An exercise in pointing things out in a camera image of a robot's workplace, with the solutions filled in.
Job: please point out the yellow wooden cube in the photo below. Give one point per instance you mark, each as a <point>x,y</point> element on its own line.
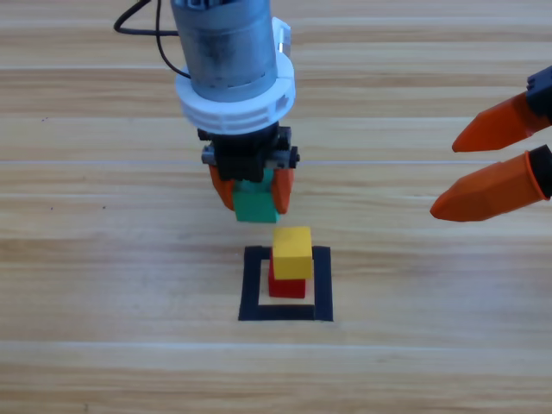
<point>293,254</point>

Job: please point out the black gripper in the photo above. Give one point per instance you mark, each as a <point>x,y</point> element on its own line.
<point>543,82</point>
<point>246,155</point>

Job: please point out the black tape square outline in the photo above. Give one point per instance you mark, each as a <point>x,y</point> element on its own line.
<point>250,284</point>

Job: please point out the red wooden cube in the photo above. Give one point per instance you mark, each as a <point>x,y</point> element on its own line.
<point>286,288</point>

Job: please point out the green wooden cube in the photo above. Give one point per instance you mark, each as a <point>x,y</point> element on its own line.
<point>254,207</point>

